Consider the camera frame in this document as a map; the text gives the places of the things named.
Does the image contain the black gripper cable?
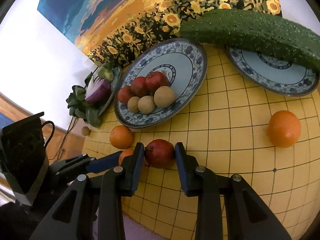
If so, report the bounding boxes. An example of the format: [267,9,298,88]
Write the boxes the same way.
[40,120,55,147]

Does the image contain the yellow go board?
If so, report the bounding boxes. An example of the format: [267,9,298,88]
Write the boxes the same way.
[82,42,320,240]

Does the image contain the orange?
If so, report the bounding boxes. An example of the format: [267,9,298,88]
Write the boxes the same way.
[118,148,134,167]
[267,110,302,148]
[109,125,134,149]

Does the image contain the dark red apple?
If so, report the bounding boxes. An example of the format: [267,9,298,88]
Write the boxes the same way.
[145,71,170,94]
[144,139,175,169]
[130,76,148,97]

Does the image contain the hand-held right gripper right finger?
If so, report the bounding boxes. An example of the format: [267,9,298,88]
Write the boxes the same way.
[174,142,292,240]

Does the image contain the pale green leafy stalk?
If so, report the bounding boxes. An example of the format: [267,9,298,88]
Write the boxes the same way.
[98,62,114,82]

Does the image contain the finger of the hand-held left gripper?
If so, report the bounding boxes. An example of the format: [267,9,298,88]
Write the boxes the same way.
[51,151,123,180]

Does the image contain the orange-red apple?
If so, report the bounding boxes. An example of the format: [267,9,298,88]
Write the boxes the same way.
[117,86,134,104]

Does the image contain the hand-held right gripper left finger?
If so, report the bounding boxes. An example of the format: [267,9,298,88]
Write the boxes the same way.
[30,142,145,240]

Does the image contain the green cucumber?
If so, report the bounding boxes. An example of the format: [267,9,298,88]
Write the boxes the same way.
[179,9,320,73]

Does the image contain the large blue patterned plate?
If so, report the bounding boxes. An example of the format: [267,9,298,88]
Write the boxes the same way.
[114,38,208,129]

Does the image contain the dark leafy greens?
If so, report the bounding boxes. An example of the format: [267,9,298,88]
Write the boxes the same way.
[66,85,102,128]

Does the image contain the sunflower field painting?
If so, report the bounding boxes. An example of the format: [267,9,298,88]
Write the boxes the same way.
[37,0,282,68]

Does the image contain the purple towel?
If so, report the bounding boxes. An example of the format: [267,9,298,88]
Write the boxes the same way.
[121,215,163,240]

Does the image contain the halved red onion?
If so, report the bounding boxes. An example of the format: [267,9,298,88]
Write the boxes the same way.
[85,76,111,105]

